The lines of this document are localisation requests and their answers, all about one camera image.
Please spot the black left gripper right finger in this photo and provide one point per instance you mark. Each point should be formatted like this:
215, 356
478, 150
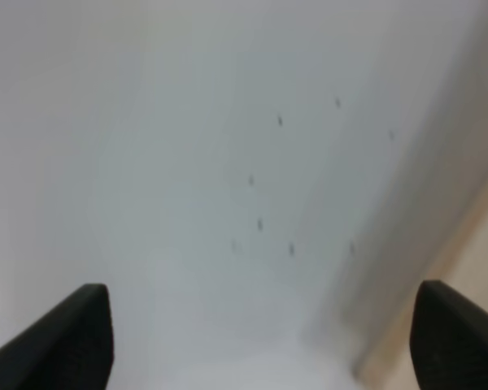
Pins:
448, 339

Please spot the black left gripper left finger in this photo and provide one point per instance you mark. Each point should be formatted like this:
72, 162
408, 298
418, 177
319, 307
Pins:
70, 347

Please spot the white linen bag green handles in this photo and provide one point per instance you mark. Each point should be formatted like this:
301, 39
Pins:
462, 263

